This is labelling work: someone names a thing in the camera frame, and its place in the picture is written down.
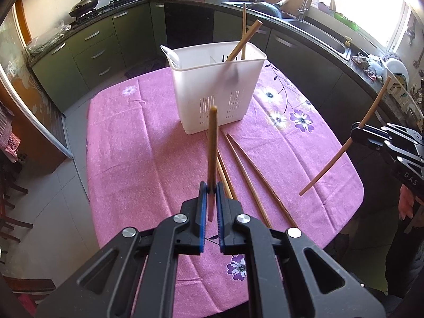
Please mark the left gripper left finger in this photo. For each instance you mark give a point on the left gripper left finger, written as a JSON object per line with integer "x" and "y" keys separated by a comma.
{"x": 192, "y": 235}

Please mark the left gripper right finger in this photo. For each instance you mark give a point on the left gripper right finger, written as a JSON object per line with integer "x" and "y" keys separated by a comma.
{"x": 231, "y": 241}

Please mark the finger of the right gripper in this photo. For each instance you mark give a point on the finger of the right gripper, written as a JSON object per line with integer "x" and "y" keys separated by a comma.
{"x": 373, "y": 140}
{"x": 391, "y": 129}

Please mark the light bamboo chopstick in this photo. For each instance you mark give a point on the light bamboo chopstick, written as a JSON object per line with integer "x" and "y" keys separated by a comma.
{"x": 243, "y": 51}

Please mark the chrome kitchen faucet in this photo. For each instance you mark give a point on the chrome kitchen faucet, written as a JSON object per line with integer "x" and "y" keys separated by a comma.
{"x": 302, "y": 11}

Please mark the green lower kitchen cabinets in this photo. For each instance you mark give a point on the green lower kitchen cabinets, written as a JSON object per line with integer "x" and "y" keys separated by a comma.
{"x": 68, "y": 69}

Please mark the person's right hand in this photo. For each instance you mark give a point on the person's right hand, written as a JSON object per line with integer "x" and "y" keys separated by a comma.
{"x": 406, "y": 203}

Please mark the brown bamboo chopstick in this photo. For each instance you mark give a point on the brown bamboo chopstick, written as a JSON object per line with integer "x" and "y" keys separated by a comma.
{"x": 228, "y": 178}
{"x": 212, "y": 158}

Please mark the dark wooden chopstick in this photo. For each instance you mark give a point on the dark wooden chopstick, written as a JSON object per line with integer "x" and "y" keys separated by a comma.
{"x": 266, "y": 183}

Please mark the stainless steel sink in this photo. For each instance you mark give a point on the stainless steel sink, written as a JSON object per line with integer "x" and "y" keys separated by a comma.
{"x": 306, "y": 30}

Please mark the white plastic utensil holder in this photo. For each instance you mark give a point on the white plastic utensil holder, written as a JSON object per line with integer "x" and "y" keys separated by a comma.
{"x": 203, "y": 77}

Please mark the black frying pan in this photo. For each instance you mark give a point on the black frying pan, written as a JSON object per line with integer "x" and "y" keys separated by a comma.
{"x": 270, "y": 9}

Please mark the dark floor mat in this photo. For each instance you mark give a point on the dark floor mat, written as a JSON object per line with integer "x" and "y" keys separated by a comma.
{"x": 146, "y": 67}

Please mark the dark wooden chair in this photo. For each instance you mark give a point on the dark wooden chair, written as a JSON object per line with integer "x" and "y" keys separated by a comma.
{"x": 14, "y": 187}

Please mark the black gas stove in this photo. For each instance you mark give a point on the black gas stove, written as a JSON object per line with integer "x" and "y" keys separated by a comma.
{"x": 113, "y": 4}

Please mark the black wok with lid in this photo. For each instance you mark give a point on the black wok with lid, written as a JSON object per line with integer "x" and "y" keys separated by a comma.
{"x": 82, "y": 7}

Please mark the glass sliding door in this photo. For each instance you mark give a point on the glass sliding door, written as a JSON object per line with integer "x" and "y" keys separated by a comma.
{"x": 25, "y": 90}

